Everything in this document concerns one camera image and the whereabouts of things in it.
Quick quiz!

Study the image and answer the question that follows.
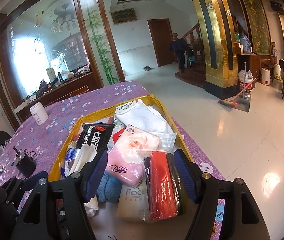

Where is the blue knit cloth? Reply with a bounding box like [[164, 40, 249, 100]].
[[96, 173, 122, 203]]

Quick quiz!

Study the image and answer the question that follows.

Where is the blue white round pack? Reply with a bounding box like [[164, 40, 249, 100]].
[[59, 141, 78, 179]]

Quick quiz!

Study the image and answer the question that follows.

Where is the white cloth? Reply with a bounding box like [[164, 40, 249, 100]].
[[67, 145, 99, 218]]

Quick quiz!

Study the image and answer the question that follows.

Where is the red green sponge pack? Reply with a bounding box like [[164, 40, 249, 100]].
[[141, 150, 186, 222]]

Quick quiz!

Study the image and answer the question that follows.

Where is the pink tissue pack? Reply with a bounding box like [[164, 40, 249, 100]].
[[105, 125, 161, 187]]

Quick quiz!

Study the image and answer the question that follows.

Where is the black red-logo packet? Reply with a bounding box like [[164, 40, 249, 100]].
[[76, 122, 114, 152]]

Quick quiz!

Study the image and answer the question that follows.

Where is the white towel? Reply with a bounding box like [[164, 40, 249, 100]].
[[115, 99, 177, 153]]

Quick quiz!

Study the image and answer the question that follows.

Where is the white bag red text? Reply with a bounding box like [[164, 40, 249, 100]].
[[107, 126, 126, 151]]

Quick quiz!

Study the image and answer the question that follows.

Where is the black electric motor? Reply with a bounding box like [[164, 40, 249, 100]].
[[12, 146, 36, 178]]

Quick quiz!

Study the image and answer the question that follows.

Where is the clear plastic cup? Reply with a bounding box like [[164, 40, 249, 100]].
[[0, 145, 5, 161]]

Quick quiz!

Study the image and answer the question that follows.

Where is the purple floral tablecloth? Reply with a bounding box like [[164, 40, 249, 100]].
[[0, 81, 224, 239]]

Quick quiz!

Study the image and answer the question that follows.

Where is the white face towel pack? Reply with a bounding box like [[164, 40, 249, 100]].
[[116, 181, 149, 222]]

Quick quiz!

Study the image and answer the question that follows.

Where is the yellow taped foam box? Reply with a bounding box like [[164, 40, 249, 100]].
[[49, 95, 192, 239]]

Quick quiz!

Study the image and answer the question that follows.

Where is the white plastic jar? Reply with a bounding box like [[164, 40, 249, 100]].
[[30, 102, 49, 125]]

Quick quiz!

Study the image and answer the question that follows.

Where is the broom and dustpan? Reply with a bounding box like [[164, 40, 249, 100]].
[[218, 63, 255, 113]]

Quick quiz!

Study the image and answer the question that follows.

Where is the person in dark clothes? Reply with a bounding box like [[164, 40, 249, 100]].
[[170, 33, 189, 74]]

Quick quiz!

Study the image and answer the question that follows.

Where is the wooden door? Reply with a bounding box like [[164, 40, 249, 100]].
[[147, 18, 176, 67]]

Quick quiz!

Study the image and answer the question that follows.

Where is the framed wall picture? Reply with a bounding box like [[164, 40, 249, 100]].
[[111, 8, 138, 25]]

